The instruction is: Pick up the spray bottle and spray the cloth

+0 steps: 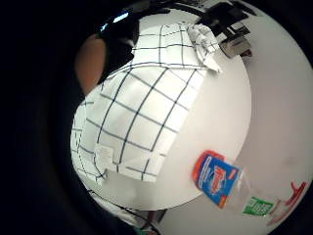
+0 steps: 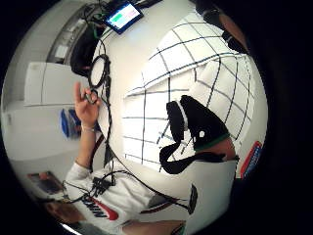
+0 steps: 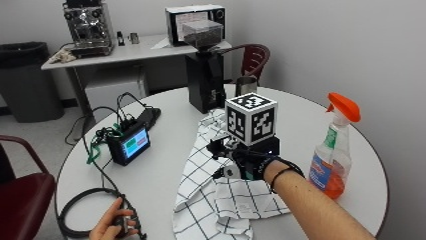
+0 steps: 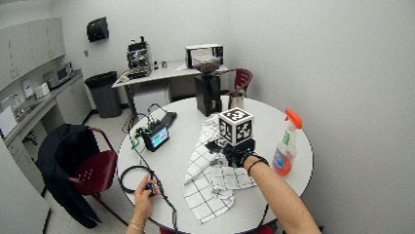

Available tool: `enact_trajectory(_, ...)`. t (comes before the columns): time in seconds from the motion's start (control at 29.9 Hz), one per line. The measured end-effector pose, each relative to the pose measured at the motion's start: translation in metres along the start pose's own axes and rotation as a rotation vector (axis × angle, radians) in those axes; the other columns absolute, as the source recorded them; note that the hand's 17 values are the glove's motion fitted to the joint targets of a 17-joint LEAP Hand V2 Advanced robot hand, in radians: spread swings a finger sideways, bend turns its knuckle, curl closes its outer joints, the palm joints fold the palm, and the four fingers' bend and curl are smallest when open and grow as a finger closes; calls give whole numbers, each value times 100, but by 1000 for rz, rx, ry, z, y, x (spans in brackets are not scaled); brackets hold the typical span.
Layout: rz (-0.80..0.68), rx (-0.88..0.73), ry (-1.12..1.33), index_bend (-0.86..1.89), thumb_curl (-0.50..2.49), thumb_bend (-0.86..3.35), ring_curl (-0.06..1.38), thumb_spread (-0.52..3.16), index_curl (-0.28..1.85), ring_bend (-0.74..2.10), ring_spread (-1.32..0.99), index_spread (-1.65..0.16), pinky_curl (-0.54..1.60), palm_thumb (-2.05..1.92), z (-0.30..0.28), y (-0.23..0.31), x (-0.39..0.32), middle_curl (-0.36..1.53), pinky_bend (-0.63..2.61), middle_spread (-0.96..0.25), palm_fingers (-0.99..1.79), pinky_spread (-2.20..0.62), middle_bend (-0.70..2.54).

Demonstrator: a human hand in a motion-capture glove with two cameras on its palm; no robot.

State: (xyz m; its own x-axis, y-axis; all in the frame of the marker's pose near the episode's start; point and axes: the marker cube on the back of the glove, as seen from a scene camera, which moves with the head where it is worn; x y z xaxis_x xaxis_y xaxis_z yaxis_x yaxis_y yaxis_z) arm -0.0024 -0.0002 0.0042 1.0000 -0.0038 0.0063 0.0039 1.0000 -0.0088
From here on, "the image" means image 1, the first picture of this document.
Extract black cable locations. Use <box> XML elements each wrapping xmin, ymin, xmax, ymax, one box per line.
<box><xmin>87</xmin><ymin>189</ymin><xmax>164</xmax><ymax>235</ymax></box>

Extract white checked cloth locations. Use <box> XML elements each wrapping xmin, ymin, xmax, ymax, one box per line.
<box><xmin>69</xmin><ymin>21</ymin><xmax>223</xmax><ymax>187</ymax></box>

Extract grey box device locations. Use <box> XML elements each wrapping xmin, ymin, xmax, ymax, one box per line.
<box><xmin>218</xmin><ymin>33</ymin><xmax>253</xmax><ymax>60</ymax></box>

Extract clear plastic bottle, blue label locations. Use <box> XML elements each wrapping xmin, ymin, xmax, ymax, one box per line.
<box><xmin>191</xmin><ymin>149</ymin><xmax>282</xmax><ymax>219</ymax></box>

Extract black stand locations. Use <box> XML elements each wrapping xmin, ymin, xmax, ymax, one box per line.
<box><xmin>195</xmin><ymin>1</ymin><xmax>252</xmax><ymax>37</ymax></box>

